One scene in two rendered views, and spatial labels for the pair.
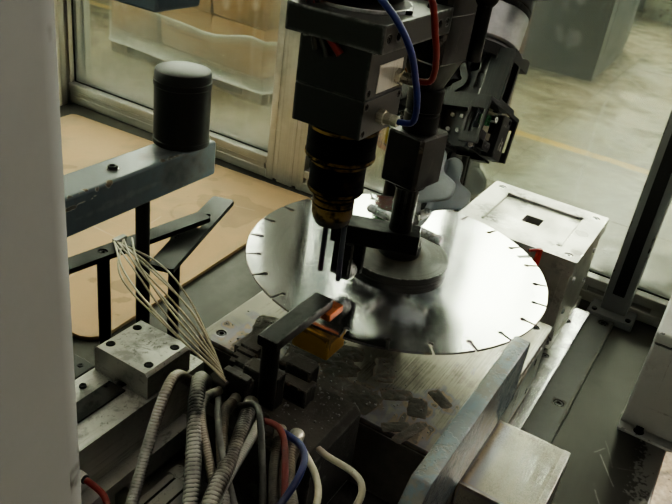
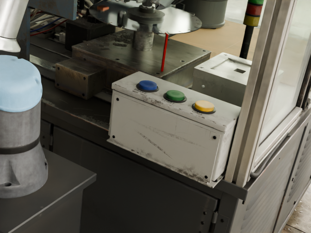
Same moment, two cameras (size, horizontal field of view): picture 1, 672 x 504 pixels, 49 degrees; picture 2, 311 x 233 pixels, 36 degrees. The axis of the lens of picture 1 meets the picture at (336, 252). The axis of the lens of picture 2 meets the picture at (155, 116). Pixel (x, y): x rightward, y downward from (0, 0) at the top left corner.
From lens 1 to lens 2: 164 cm
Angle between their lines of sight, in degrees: 78
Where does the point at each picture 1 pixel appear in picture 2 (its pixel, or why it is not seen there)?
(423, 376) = (117, 49)
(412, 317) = (108, 10)
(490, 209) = (241, 62)
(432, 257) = (144, 15)
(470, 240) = (169, 27)
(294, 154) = not seen: outside the picture
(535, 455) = (86, 70)
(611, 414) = not seen: hidden behind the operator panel
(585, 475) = (100, 110)
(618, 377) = not seen: hidden behind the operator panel
